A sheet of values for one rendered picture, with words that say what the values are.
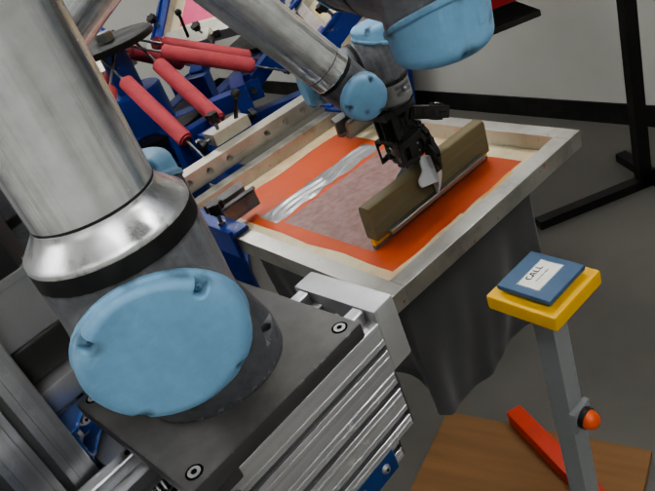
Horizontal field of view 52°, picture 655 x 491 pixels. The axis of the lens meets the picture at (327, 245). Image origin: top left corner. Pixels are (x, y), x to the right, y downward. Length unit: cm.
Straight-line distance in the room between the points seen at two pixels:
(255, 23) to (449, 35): 58
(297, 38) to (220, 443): 63
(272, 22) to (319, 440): 59
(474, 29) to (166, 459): 43
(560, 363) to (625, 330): 122
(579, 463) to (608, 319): 112
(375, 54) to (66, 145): 87
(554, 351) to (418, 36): 82
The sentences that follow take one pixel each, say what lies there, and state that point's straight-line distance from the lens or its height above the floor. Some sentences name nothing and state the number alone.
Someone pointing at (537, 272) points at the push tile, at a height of 97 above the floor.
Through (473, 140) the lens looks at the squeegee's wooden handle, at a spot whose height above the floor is 103.
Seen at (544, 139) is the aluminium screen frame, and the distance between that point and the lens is 149.
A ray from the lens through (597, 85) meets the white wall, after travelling 363.
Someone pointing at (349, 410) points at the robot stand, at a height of 114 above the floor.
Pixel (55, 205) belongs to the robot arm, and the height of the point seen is 153.
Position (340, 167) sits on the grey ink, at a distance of 169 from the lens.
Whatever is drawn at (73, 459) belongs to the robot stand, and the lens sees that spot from 81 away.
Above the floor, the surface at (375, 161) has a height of 95.
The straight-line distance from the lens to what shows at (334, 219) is 148.
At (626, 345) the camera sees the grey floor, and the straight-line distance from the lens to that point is 239.
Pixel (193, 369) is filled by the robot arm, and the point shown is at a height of 140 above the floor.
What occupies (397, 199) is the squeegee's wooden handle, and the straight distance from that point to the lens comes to 131.
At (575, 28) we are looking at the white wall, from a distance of 356.
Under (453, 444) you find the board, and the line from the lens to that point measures 216.
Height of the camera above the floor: 166
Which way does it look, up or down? 30 degrees down
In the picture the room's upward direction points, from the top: 22 degrees counter-clockwise
